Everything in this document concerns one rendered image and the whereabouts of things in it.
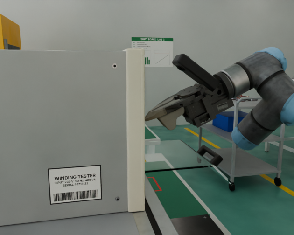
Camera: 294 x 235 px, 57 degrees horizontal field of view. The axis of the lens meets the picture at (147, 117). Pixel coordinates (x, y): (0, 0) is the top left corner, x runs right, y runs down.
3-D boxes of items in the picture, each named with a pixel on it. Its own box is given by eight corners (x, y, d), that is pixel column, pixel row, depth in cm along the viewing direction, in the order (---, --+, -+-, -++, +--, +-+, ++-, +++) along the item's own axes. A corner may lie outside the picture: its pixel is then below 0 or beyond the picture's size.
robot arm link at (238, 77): (243, 63, 62) (225, 63, 70) (226, 72, 61) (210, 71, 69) (253, 93, 64) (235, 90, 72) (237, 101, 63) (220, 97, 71)
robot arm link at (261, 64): (296, 61, 62) (271, 37, 66) (255, 82, 61) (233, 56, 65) (284, 80, 69) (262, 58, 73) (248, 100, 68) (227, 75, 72)
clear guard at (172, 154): (196, 155, 91) (196, 138, 90) (233, 185, 68) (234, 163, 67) (97, 162, 84) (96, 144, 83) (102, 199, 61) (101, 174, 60)
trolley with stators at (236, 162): (235, 158, 389) (240, 88, 370) (285, 189, 292) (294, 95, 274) (196, 162, 376) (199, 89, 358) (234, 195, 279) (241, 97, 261)
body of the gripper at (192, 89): (195, 129, 62) (240, 106, 64) (181, 95, 60) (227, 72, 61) (183, 122, 70) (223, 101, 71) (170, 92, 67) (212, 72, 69)
